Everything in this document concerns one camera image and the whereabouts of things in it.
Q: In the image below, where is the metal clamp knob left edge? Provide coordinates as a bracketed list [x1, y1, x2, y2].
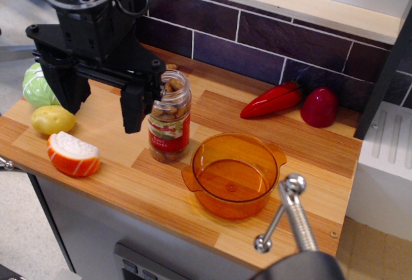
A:
[0, 157, 15, 171]

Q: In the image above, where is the orange transparent plastic pot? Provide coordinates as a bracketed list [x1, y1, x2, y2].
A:
[182, 133, 286, 220]

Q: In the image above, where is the black oven control panel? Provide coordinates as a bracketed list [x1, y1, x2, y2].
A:
[113, 243, 186, 280]

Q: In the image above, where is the clear jar of almonds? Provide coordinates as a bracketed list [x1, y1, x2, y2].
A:
[148, 70, 192, 163]

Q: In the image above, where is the red toy chili pepper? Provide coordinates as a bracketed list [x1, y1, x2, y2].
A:
[240, 81, 303, 118]

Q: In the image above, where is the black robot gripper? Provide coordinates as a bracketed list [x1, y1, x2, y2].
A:
[26, 0, 165, 134]

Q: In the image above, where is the dark red toy pepper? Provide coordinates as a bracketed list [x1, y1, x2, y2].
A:
[301, 87, 338, 128]

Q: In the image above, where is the orange and white toy sushi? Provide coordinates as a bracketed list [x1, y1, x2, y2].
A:
[47, 131, 100, 176]

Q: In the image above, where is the yellow toy potato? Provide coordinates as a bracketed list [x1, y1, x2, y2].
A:
[31, 105, 76, 135]

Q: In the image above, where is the dark grey shelf post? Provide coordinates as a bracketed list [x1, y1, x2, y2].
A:
[354, 0, 411, 140]

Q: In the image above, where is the green toy cabbage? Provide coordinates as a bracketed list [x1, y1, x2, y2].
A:
[22, 63, 60, 108]

